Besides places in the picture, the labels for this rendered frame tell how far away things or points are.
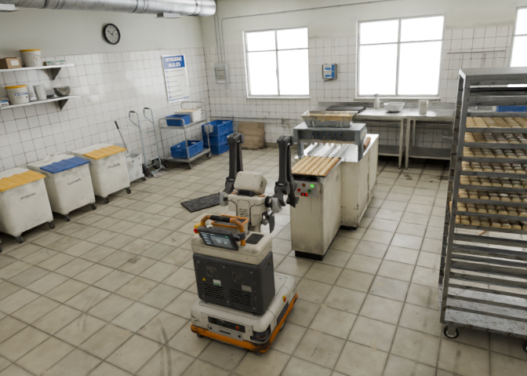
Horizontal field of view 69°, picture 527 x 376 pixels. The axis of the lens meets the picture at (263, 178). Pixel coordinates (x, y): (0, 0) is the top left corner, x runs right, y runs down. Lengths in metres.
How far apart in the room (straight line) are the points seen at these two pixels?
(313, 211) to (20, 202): 3.45
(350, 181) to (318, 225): 0.74
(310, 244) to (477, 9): 4.60
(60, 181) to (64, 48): 1.99
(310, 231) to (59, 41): 4.47
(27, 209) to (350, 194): 3.81
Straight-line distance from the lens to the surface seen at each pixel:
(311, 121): 4.19
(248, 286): 2.69
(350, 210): 4.33
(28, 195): 5.38
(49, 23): 6.38
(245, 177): 2.85
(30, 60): 5.87
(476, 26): 6.99
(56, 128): 6.28
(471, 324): 3.16
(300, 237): 3.83
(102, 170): 5.95
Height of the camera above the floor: 2.05
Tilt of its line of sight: 19 degrees down
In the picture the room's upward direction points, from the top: 4 degrees counter-clockwise
